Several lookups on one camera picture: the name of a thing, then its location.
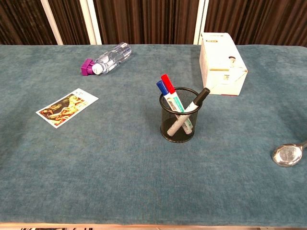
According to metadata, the black cap whiteboard marker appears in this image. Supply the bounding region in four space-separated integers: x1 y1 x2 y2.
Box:
167 87 211 137

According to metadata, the blue cap whiteboard marker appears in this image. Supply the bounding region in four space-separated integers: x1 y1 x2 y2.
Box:
156 80 179 113

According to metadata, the black mesh pen cup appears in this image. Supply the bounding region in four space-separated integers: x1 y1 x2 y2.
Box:
159 87 201 144

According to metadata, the red cap whiteboard marker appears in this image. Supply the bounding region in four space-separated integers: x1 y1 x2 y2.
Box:
161 74 194 134

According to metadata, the teal velvet table cloth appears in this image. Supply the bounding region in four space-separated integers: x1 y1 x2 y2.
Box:
0 44 307 226

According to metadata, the clear plastic water bottle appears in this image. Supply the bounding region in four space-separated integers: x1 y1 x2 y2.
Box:
92 42 132 75

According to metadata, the purple plastic block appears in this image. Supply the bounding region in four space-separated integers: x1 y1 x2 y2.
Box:
81 58 96 77

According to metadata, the white carton box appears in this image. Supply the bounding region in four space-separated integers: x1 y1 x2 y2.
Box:
199 32 248 97

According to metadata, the printed picture card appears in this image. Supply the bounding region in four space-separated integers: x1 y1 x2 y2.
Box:
35 88 99 129

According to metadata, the dark brown curtain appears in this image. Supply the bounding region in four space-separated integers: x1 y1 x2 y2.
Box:
0 0 307 47

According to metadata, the metal spoon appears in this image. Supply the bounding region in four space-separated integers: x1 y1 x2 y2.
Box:
272 140 307 167

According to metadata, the white frame post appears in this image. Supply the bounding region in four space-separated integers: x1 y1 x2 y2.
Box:
193 0 209 46
40 0 63 46
79 0 103 46

